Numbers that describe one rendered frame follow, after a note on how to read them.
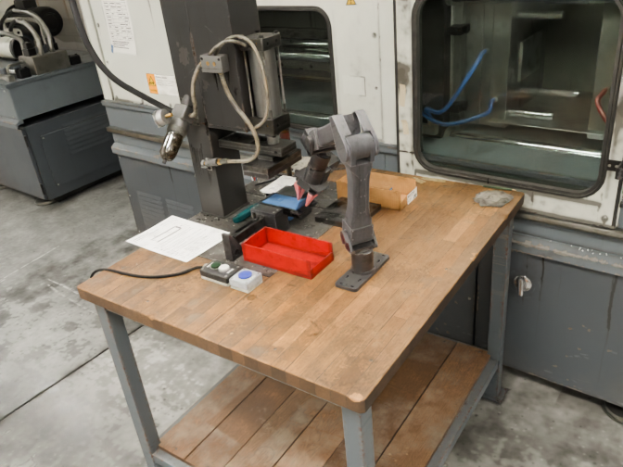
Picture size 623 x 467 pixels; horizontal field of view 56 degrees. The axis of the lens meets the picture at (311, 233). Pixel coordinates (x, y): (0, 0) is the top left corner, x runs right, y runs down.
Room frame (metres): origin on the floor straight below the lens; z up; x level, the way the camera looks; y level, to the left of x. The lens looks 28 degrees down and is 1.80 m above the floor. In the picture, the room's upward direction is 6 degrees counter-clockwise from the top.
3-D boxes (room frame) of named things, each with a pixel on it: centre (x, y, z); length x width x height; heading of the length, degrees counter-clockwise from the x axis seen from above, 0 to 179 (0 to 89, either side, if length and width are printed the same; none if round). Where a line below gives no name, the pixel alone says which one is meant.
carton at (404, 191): (1.90, -0.24, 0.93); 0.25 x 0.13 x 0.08; 53
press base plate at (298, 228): (1.86, 0.14, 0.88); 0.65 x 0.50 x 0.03; 143
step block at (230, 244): (1.59, 0.24, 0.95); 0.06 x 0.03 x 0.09; 143
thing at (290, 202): (1.76, 0.07, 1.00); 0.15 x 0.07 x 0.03; 53
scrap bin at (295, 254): (1.53, 0.08, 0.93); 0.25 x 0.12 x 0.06; 53
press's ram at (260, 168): (1.82, 0.15, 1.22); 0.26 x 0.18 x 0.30; 53
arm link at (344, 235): (1.43, -0.13, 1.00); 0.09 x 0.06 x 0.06; 108
